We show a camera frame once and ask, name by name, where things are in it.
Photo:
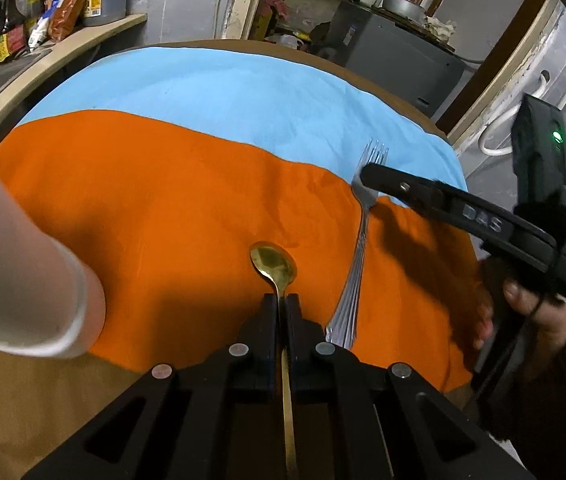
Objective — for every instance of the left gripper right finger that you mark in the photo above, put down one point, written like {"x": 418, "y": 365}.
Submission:
{"x": 354, "y": 420}

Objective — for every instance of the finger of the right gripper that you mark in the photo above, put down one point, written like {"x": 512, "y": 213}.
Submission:
{"x": 450, "y": 205}

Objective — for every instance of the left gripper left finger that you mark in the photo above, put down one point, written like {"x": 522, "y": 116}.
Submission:
{"x": 214, "y": 420}

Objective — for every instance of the silver fork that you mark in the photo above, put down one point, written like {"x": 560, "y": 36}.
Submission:
{"x": 342, "y": 328}

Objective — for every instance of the small golden spoon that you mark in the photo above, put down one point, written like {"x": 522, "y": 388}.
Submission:
{"x": 276, "y": 265}

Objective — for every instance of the kitchen counter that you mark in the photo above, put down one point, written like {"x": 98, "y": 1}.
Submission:
{"x": 62, "y": 54}

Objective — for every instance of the right hand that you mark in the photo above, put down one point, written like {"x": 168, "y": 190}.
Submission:
{"x": 495, "y": 289}

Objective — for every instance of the grey cabinet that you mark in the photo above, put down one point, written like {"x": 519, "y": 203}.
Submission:
{"x": 392, "y": 56}

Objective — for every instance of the light blue cloth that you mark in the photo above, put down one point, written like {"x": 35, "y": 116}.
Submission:
{"x": 292, "y": 110}

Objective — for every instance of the orange cloth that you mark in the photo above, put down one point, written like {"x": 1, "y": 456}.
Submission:
{"x": 166, "y": 216}

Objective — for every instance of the metal pot on cabinet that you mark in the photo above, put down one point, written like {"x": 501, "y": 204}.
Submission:
{"x": 406, "y": 8}

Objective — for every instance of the dark soy sauce bottle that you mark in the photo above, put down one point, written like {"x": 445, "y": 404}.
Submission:
{"x": 13, "y": 40}

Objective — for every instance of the brown sauce pouch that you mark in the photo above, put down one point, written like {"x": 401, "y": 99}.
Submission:
{"x": 64, "y": 18}

